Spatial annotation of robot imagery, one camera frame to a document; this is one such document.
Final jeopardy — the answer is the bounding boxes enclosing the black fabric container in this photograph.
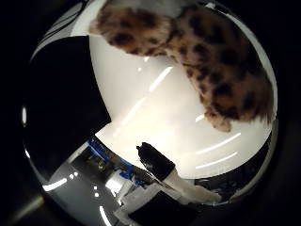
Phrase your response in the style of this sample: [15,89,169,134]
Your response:
[24,35,113,181]

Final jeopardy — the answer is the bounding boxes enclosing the leopard print plush toy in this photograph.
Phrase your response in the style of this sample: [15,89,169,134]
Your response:
[88,0,277,134]

